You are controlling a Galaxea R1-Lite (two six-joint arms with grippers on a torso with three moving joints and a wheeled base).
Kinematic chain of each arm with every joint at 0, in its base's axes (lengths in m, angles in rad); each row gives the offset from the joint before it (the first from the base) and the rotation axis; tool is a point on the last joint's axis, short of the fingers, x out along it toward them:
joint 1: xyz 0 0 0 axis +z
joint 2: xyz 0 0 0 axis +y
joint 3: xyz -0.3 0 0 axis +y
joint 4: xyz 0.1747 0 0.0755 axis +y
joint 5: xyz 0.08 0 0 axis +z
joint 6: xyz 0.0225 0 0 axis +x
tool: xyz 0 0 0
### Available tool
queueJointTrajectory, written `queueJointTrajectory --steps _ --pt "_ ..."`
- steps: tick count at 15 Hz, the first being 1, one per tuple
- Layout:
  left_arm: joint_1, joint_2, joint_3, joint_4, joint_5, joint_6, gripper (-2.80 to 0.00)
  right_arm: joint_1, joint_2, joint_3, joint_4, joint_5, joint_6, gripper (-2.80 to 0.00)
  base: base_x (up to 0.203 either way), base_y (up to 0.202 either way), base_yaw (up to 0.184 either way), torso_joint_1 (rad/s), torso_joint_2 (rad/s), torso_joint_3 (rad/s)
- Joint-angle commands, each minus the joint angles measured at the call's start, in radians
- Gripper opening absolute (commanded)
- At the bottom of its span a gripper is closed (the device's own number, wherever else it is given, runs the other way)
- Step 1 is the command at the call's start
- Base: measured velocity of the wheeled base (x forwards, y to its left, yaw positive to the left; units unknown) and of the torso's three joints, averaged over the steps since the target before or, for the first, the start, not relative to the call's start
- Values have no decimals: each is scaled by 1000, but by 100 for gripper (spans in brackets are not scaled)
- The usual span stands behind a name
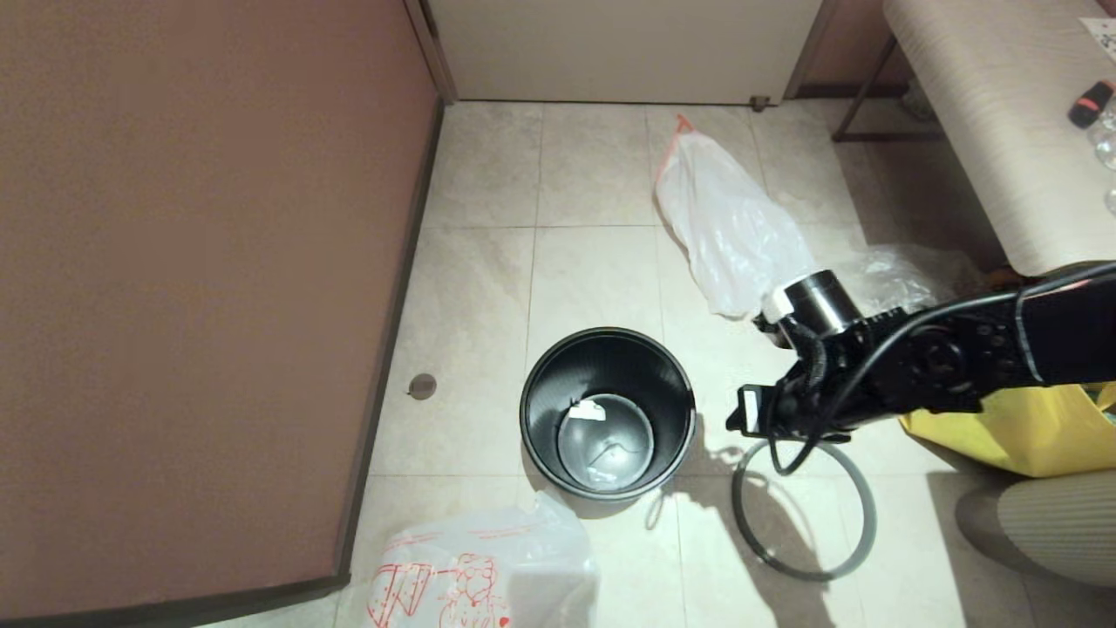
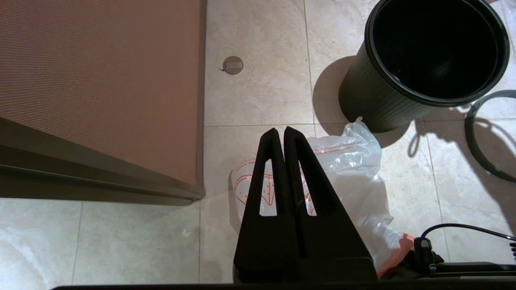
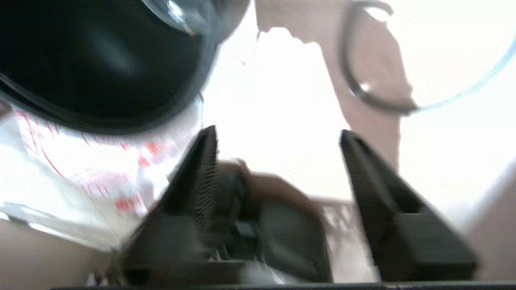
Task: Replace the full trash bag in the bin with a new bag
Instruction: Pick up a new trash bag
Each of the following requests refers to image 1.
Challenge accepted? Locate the dark metal table leg frame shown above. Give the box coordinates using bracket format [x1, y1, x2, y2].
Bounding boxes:
[833, 35, 942, 145]

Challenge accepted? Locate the grey bin retaining ring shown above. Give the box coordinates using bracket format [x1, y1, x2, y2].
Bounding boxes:
[731, 434, 877, 583]

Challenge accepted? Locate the yellow fabric bag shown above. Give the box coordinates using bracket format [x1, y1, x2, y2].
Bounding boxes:
[898, 382, 1116, 479]

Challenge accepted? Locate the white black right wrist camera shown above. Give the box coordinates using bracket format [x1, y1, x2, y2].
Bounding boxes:
[754, 270, 864, 350]

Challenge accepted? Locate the clear crumpled plastic bag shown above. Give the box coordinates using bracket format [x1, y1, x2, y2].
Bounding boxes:
[833, 247, 990, 315]

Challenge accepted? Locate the black orange marker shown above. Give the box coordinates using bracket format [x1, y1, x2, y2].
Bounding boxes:
[1067, 81, 1116, 132]

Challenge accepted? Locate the new white red-printed bag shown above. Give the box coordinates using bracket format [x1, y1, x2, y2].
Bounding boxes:
[336, 490, 602, 628]

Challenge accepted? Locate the clear plastic bottle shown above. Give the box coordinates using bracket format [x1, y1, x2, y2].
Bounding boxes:
[1090, 96, 1116, 175]

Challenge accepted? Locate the white printed paper sheet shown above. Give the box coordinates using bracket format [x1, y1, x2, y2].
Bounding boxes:
[1077, 17, 1116, 66]

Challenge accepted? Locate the black round trash bin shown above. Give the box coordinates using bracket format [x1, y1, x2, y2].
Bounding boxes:
[520, 327, 697, 502]

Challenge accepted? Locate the white plastic bag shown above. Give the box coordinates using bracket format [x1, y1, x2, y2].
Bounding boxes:
[654, 113, 829, 320]

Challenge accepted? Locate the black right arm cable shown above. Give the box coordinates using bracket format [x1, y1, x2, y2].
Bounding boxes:
[763, 262, 1116, 477]

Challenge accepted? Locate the white door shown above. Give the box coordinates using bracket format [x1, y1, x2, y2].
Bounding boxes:
[427, 0, 825, 107]

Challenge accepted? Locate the beige ribbed round ottoman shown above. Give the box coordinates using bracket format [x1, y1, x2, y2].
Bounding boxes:
[955, 475, 1116, 587]

